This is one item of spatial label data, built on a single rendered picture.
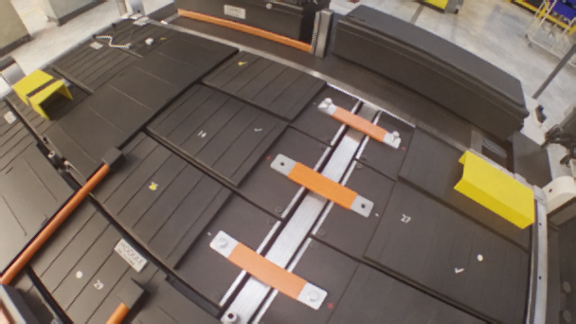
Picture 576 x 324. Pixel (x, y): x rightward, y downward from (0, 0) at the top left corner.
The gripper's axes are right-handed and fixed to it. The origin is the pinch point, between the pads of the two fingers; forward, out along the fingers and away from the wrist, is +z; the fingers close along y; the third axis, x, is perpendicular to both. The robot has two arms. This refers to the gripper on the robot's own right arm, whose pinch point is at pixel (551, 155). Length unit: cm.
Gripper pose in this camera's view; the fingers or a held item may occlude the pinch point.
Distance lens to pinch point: 108.0
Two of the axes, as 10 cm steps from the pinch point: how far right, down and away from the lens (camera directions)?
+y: 8.5, 4.7, -2.4
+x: 5.2, -6.7, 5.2
